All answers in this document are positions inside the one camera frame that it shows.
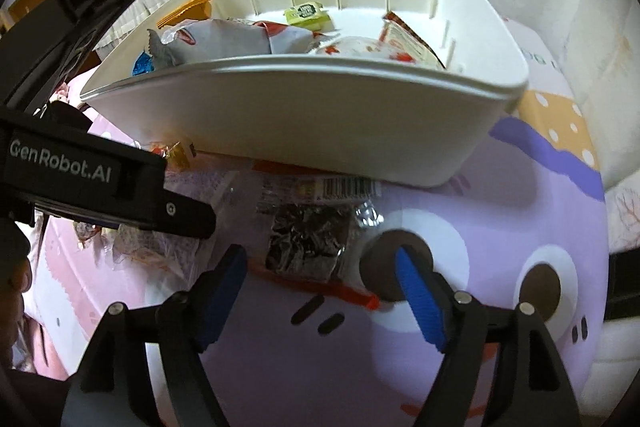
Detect white red chip packet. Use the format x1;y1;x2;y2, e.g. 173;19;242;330
148;18;326;70

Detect left hand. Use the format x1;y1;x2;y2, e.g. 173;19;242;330
0;218;32;367

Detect clear wrapped white pastry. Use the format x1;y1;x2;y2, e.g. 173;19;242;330
112;156;239;284

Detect orange red candy packet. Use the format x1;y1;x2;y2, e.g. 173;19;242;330
149;141;195;172

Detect blue white snack packet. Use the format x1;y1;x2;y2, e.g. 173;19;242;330
131;52;154;76

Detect dark brownie clear wrapper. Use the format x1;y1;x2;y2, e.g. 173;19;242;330
250;160;384;311

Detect white yellow protein bar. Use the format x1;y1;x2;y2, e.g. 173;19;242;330
156;0;213;29

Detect green yellow snack packet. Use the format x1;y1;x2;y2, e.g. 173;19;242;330
284;1;331;31

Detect white barcode snack packet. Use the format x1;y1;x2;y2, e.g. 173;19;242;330
378;12;445;70

